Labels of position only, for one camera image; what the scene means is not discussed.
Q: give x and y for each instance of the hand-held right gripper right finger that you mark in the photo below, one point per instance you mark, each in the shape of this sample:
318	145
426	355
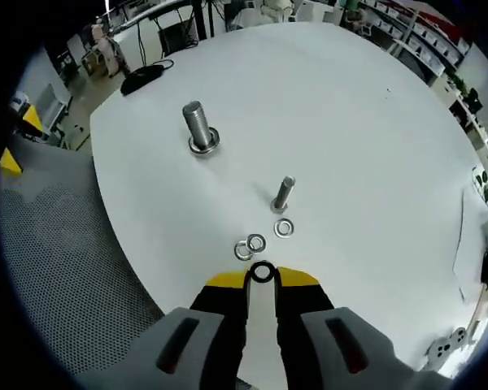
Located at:
305	321

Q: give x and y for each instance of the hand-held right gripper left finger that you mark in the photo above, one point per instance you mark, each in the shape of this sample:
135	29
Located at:
215	321

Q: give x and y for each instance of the black washer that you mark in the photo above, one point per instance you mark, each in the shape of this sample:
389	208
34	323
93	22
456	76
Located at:
263	280

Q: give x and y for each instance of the small steel washer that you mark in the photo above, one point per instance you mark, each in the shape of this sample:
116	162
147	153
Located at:
276	228
265	243
236	252

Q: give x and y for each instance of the small threaded stud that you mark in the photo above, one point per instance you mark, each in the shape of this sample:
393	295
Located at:
284	195

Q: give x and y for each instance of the large threaded stud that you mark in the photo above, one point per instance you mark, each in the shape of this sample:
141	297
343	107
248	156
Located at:
197	122

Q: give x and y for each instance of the large steel washer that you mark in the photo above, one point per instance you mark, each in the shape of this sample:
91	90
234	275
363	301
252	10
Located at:
216	141

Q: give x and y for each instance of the white cabinet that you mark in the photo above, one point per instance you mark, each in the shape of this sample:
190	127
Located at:
55	103

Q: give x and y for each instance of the white mesh chair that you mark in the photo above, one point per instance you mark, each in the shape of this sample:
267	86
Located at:
65	264

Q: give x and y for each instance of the black computer mouse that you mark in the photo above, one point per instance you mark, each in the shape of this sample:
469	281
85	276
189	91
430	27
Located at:
142	79

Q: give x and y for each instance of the white game controller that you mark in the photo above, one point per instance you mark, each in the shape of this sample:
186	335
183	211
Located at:
447	343

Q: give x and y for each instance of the black computer tower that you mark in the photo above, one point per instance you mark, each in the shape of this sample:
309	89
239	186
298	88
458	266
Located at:
178	38

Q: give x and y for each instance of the small black box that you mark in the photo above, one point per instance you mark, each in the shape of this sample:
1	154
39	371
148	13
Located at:
487	268

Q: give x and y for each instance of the black pole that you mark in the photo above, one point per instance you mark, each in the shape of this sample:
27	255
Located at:
201	18

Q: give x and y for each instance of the white desk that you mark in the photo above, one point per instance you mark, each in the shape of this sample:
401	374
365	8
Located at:
477	134

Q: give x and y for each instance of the storage shelf with white bins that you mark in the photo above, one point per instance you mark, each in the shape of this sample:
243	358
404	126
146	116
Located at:
427	34

